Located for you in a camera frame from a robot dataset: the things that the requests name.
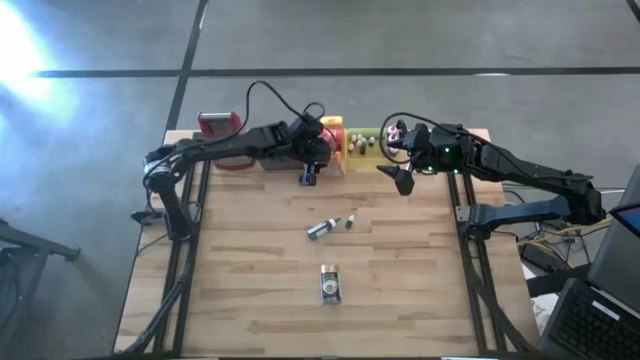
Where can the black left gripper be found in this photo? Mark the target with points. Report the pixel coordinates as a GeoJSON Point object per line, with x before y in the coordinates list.
{"type": "Point", "coordinates": [315, 150]}

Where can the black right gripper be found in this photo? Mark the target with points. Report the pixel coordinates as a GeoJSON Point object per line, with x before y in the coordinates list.
{"type": "Point", "coordinates": [442, 152]}

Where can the green food colouring bottle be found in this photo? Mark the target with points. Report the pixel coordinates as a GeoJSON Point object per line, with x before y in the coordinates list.
{"type": "Point", "coordinates": [320, 230]}

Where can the yellow cereal box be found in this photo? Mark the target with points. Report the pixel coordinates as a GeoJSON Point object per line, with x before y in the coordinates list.
{"type": "Point", "coordinates": [334, 121]}

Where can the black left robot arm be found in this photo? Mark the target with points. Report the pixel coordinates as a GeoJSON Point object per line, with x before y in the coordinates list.
{"type": "Point", "coordinates": [225, 145]}

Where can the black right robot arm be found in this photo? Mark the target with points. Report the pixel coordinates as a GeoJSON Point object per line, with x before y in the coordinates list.
{"type": "Point", "coordinates": [525, 170]}

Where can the grey plastic bin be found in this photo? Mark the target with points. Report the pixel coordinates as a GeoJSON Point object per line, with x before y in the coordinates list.
{"type": "Point", "coordinates": [280, 164]}

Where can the translucent yellow-green plastic bin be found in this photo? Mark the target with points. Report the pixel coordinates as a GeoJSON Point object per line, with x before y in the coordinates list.
{"type": "Point", "coordinates": [370, 160]}

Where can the yellow slotted plastic basket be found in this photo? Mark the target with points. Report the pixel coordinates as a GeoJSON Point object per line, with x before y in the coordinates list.
{"type": "Point", "coordinates": [345, 150]}

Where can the black dropper bottle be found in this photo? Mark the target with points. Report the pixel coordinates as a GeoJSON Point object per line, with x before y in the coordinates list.
{"type": "Point", "coordinates": [349, 222]}

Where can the grey laptop with blue screen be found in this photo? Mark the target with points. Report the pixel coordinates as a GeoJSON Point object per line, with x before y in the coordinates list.
{"type": "Point", "coordinates": [620, 265]}

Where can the open black laptop keyboard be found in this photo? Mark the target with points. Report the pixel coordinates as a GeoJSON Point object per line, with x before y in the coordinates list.
{"type": "Point", "coordinates": [590, 325]}

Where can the black metal stand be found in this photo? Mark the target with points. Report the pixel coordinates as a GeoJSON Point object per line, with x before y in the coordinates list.
{"type": "Point", "coordinates": [40, 245]}

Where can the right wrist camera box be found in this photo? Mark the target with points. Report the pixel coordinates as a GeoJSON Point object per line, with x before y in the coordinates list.
{"type": "Point", "coordinates": [417, 137]}

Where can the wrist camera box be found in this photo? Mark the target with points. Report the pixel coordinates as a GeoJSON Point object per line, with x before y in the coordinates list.
{"type": "Point", "coordinates": [417, 137]}
{"type": "Point", "coordinates": [306, 125]}

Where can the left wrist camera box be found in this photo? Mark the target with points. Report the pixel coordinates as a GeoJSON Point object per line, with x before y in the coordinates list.
{"type": "Point", "coordinates": [306, 125]}

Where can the metal frame clamp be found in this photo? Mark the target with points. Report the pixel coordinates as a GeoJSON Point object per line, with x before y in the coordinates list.
{"type": "Point", "coordinates": [401, 125]}

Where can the black metal table frame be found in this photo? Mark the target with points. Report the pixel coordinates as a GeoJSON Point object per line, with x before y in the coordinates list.
{"type": "Point", "coordinates": [474, 300]}

